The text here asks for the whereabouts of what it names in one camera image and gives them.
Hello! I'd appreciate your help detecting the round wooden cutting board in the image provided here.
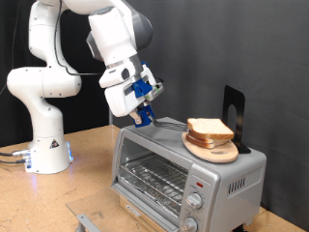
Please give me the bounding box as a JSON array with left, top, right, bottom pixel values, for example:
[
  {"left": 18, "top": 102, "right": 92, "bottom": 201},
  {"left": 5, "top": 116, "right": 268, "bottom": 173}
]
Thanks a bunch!
[{"left": 181, "top": 130, "right": 239, "bottom": 164}]

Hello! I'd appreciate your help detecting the black metal bookend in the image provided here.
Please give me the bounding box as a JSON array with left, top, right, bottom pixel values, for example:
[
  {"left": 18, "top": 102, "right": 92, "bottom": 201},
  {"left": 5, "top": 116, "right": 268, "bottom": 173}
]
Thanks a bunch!
[{"left": 221, "top": 85, "right": 252, "bottom": 155}]

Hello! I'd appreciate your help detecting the wooden crate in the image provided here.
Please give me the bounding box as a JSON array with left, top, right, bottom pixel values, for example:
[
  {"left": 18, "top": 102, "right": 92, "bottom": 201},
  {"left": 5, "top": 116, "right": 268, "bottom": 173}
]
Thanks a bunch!
[{"left": 119, "top": 195, "right": 177, "bottom": 232}]

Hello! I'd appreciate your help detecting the silver toaster oven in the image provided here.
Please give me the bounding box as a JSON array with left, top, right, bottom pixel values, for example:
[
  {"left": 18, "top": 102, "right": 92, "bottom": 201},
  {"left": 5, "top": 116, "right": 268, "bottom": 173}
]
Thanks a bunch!
[{"left": 110, "top": 116, "right": 267, "bottom": 232}]

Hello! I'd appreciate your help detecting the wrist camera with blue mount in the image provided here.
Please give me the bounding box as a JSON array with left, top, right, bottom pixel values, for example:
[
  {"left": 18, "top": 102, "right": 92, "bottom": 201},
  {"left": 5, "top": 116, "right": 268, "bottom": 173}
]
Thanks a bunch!
[{"left": 131, "top": 78, "right": 165, "bottom": 102}]

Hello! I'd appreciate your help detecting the metal spatula with blue block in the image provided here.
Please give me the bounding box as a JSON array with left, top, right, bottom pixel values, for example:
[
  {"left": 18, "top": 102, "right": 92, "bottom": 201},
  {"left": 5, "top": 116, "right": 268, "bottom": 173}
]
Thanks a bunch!
[{"left": 132, "top": 103, "right": 191, "bottom": 132}]

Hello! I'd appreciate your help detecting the wire oven rack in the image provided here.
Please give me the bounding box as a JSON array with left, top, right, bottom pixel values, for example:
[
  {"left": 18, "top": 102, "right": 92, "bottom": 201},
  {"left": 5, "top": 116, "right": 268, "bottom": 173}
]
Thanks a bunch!
[{"left": 119, "top": 153, "right": 189, "bottom": 218}]

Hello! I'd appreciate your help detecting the silver oven knob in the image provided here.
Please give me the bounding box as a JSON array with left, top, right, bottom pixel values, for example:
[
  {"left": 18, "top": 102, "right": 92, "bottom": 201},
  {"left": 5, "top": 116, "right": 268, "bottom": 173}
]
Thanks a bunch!
[
  {"left": 185, "top": 191, "right": 204, "bottom": 211},
  {"left": 181, "top": 216, "right": 199, "bottom": 232}
]

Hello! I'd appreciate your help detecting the glass oven door with handle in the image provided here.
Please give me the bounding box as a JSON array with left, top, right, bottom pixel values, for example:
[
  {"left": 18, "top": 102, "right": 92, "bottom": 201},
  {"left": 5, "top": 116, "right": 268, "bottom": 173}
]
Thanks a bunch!
[{"left": 66, "top": 186, "right": 169, "bottom": 232}]

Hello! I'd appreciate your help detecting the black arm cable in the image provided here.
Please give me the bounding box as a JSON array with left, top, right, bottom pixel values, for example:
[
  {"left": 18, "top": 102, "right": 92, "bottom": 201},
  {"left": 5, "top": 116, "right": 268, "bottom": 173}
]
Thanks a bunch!
[{"left": 53, "top": 0, "right": 104, "bottom": 77}]

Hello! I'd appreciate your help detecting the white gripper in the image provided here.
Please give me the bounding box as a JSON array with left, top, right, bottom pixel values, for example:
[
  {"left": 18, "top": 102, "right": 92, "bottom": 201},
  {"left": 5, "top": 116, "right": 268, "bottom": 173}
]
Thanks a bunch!
[{"left": 103, "top": 64, "right": 165, "bottom": 127}]

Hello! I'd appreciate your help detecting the grey base cable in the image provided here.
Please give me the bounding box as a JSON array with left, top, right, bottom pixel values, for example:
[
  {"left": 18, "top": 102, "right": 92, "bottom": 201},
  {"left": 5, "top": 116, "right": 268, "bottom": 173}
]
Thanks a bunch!
[
  {"left": 0, "top": 148, "right": 32, "bottom": 159},
  {"left": 0, "top": 158, "right": 27, "bottom": 165}
]

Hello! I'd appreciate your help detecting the vertical metal pole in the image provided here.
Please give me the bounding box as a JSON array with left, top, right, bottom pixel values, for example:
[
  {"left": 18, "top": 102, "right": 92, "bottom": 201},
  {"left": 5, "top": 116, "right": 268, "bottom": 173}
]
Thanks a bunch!
[{"left": 107, "top": 108, "right": 115, "bottom": 126}]

